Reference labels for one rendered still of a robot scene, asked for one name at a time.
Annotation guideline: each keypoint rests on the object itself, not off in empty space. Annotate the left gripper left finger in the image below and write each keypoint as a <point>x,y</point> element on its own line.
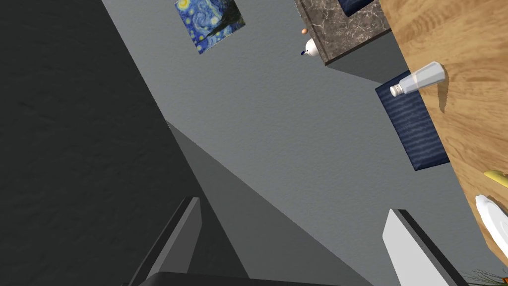
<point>174,242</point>

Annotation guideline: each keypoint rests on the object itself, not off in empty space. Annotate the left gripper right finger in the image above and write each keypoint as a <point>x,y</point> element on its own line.
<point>412,254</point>

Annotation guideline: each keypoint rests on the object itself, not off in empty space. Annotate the white plate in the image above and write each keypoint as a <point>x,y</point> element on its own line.
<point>494,222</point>

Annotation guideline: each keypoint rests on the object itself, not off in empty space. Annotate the yellow banana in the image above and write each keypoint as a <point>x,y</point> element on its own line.
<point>498,176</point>

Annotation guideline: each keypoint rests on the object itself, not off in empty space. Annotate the dark blue chair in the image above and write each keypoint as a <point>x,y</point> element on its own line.
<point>414,125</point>

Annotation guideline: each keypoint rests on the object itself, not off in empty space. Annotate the grey salt shaker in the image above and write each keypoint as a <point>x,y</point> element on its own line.
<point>420,78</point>

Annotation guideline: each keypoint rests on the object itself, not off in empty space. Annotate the wooden table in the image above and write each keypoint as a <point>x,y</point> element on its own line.
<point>464,47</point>

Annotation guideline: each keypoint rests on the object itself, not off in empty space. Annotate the blue starry night painting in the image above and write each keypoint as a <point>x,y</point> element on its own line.
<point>209,22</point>

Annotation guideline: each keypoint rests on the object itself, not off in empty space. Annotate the white spray bottle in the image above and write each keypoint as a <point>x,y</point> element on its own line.
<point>310,49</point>

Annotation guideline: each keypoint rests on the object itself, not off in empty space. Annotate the brown marble counter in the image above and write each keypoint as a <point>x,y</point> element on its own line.
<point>341,28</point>

